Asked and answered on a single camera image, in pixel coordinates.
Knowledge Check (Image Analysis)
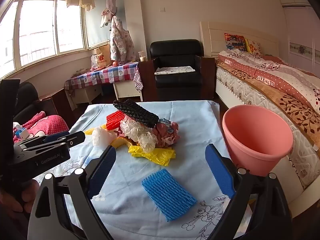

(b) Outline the brown wooden side cabinet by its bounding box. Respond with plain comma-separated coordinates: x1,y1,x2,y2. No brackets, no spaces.
138,59,158,102

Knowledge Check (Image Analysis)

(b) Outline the pink dotted patchwork quilt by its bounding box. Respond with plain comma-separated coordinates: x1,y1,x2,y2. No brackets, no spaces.
216,49,320,120

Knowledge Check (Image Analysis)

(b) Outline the white desk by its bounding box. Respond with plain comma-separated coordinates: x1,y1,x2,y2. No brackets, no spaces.
71,82,143,104

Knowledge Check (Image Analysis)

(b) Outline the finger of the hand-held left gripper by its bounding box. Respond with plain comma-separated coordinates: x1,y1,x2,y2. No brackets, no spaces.
15,131,71,147
21,131,86,153

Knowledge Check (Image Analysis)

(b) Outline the person's left hand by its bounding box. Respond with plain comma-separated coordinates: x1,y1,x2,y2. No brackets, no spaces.
0,179,41,217

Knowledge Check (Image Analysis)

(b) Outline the white plastic bag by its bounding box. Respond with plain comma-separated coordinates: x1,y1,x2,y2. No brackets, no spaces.
90,54,100,70

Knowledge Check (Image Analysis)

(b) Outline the low brown wooden cabinet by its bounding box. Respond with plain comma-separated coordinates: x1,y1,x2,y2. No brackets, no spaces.
37,88,75,128

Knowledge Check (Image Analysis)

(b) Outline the colourful printed pillow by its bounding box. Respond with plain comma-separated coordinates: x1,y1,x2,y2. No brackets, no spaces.
224,33,247,52

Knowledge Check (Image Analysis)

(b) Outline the white floral seat cushion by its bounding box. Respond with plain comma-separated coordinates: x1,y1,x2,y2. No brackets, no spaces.
154,66,195,75

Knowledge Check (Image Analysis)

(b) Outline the red polka dot cloth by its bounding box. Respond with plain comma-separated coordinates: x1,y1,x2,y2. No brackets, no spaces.
16,111,70,143

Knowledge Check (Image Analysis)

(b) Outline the brown leaf blanket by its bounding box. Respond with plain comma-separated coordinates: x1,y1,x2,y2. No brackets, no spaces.
216,62,320,153

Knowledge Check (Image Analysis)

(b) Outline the light blue floral tablecloth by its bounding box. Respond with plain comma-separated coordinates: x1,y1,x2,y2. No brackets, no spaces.
32,100,253,240

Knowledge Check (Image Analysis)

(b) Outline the clear plastic bag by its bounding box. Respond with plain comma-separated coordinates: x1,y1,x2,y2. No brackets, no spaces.
120,119,158,153

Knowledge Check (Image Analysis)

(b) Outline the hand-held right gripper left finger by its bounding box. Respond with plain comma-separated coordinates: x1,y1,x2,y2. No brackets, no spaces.
27,144,117,240

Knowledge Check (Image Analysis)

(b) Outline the window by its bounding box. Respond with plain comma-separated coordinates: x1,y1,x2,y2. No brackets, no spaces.
0,0,87,79

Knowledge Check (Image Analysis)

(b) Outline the brown paper shopping bag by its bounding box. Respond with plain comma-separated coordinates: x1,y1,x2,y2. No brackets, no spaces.
95,44,112,68

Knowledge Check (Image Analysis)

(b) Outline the blue foam fruit net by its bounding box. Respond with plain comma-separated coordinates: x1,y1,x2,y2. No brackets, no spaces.
141,169,198,222

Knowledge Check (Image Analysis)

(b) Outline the orange yellow peel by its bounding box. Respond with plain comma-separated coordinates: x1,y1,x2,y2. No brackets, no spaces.
110,137,134,148

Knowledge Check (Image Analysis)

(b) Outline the yellow plastic bag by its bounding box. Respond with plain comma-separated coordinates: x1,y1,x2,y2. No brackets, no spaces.
128,145,176,167

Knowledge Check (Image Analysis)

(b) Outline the black leather armchair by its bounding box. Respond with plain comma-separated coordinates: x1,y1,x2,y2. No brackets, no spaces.
149,39,204,95

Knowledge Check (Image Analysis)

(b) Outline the floral padded jacket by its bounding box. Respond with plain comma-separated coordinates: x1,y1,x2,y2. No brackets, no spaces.
110,15,136,62

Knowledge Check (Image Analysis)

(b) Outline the white foam wrap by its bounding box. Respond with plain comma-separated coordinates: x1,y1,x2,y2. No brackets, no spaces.
92,126,117,150

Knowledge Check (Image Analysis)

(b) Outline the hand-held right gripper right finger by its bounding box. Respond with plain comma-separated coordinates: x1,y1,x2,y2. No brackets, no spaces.
205,143,293,240

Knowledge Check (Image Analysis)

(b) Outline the red foam fruit net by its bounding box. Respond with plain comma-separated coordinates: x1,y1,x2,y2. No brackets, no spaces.
106,112,127,130

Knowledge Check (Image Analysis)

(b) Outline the white bed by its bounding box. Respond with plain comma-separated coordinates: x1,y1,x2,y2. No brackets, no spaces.
199,21,320,218

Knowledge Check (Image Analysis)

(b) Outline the pink plastic bucket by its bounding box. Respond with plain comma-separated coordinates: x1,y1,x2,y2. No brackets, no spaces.
222,105,294,177

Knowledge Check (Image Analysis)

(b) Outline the white wardrobe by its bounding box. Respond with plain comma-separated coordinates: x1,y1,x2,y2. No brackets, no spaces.
278,0,320,78

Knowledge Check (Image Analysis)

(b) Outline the checkered tablecloth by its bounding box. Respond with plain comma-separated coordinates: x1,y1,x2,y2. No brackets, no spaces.
64,61,144,98

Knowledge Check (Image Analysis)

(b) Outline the black foam fruit net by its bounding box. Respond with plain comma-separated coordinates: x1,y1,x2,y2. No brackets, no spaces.
113,99,160,128

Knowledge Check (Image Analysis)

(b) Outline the grey roller blind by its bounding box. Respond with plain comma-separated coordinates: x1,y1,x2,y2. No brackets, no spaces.
85,0,124,48

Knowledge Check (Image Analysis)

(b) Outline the yellow floral pillow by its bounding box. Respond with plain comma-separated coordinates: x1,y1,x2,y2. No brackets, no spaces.
245,39,262,55

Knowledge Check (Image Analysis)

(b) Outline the black leather chair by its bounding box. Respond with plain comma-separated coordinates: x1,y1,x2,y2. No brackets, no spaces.
12,82,39,123

